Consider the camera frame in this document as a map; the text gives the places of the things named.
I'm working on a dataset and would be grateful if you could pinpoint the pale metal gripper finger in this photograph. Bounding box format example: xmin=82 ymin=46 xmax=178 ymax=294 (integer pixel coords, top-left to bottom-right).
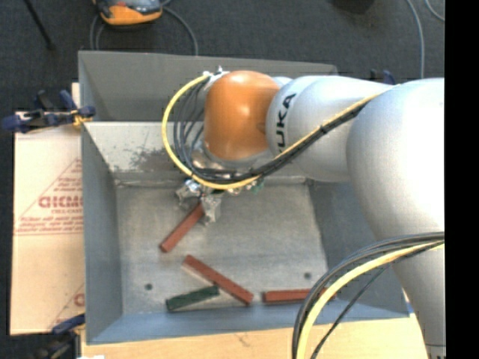
xmin=174 ymin=180 xmax=201 ymax=211
xmin=201 ymin=195 xmax=222 ymax=224

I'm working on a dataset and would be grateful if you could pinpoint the red-brown flat block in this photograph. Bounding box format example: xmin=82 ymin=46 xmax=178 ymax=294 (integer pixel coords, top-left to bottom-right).
xmin=181 ymin=254 xmax=255 ymax=307
xmin=159 ymin=202 xmax=206 ymax=254
xmin=260 ymin=287 xmax=331 ymax=306

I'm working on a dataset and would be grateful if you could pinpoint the grey metal bin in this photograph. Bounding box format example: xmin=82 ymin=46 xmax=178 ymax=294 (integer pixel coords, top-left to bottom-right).
xmin=77 ymin=49 xmax=411 ymax=346

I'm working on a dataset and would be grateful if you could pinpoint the dark green flat block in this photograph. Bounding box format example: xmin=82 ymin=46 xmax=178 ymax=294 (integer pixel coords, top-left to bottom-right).
xmin=165 ymin=284 xmax=222 ymax=313

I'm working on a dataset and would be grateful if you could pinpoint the brown cardboard board, red print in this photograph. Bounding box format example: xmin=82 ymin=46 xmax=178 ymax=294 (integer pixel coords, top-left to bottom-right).
xmin=9 ymin=82 xmax=86 ymax=337

